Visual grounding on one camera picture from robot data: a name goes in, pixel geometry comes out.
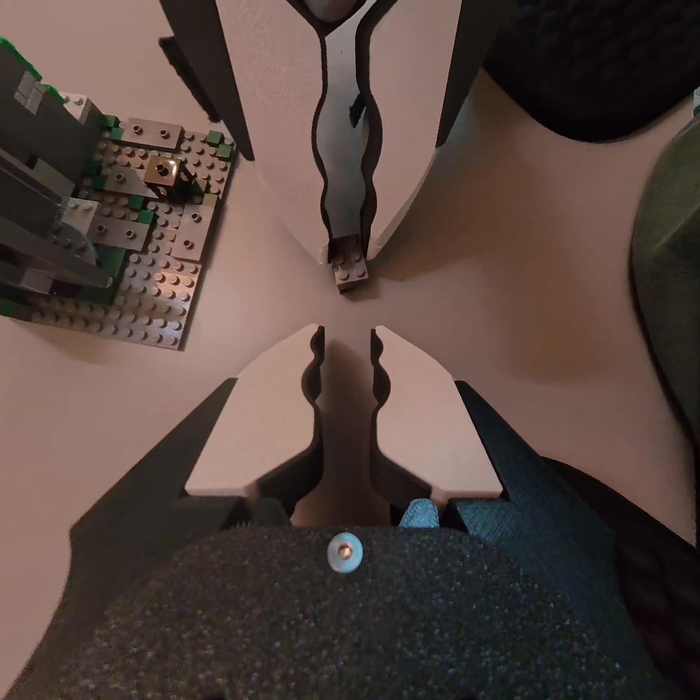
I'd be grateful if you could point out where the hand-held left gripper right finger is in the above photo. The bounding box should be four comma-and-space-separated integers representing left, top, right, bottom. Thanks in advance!
369, 325, 504, 515

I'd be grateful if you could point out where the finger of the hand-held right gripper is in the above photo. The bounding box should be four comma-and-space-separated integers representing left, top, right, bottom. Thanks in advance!
354, 0, 466, 261
215, 0, 333, 265

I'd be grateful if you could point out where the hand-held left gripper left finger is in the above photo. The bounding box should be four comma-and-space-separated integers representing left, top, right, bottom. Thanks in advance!
184, 324, 327, 516

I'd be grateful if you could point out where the dark grey toy brick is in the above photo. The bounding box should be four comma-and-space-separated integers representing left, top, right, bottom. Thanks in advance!
327, 234, 372, 295

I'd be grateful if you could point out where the grey desk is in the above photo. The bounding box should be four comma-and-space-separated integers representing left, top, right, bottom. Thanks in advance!
0, 0, 700, 684

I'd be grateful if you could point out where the grey toy brick build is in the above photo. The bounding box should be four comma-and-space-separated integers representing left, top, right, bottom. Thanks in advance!
0, 37, 240, 352

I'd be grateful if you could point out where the black knit cloth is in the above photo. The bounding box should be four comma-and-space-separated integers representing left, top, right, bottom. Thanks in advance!
547, 458, 700, 700

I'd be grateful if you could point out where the person's olive green garment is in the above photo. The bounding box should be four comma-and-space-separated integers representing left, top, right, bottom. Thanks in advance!
630, 90, 700, 455

